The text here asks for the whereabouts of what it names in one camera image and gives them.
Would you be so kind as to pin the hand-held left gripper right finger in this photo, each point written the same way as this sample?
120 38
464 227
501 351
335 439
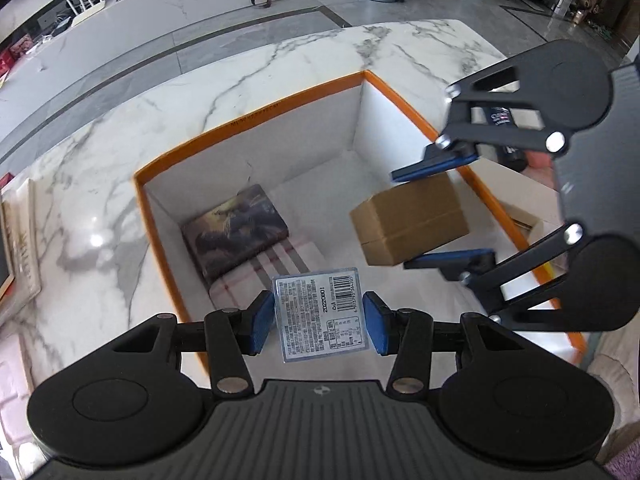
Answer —
375 325

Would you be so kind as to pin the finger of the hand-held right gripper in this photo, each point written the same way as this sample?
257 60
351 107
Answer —
432 166
445 260

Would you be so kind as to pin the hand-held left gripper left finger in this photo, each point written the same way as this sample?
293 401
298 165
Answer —
260 324

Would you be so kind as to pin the brown cardboard box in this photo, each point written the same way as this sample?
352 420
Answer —
410 220

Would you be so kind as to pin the clear labelled plastic case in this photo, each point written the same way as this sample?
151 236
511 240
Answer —
320 317

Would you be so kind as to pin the orange storage box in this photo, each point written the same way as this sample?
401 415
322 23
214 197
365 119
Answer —
165 195

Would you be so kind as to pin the dark green spray can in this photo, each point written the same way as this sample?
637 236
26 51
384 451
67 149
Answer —
500 116

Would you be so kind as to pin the dark picture-print box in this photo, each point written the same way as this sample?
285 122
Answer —
235 232

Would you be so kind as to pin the beige sofa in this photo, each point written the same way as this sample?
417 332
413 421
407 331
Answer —
617 385

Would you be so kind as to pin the gold framed picture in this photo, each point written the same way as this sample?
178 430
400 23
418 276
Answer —
22 245

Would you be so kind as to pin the white marble low cabinet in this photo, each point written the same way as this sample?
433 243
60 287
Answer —
165 5

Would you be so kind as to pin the white router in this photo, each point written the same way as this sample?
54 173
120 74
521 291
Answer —
87 10

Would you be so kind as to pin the red packet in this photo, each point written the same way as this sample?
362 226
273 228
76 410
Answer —
6 62

